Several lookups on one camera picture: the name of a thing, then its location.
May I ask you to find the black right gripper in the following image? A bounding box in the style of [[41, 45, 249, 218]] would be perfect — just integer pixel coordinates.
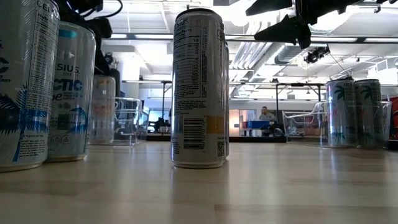
[[245, 0, 398, 50]]

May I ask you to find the white can green palm print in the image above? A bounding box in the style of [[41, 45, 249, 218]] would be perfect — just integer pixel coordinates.
[[325, 77, 358, 149], [354, 78, 382, 149]]

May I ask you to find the clear plastic bin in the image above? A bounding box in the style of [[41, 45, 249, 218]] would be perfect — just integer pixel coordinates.
[[282, 100, 393, 149], [88, 96, 150, 146]]

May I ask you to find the white can blue palm print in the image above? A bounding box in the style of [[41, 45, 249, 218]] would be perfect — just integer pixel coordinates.
[[0, 0, 60, 173], [46, 21, 97, 163]]

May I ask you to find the person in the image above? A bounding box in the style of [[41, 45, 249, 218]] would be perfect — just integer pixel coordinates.
[[259, 105, 277, 123]]

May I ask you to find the blue box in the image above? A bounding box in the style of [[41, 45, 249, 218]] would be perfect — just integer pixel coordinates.
[[245, 120, 271, 130]]

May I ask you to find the black overhead camera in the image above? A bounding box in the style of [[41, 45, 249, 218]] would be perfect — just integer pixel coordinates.
[[303, 45, 331, 65]]

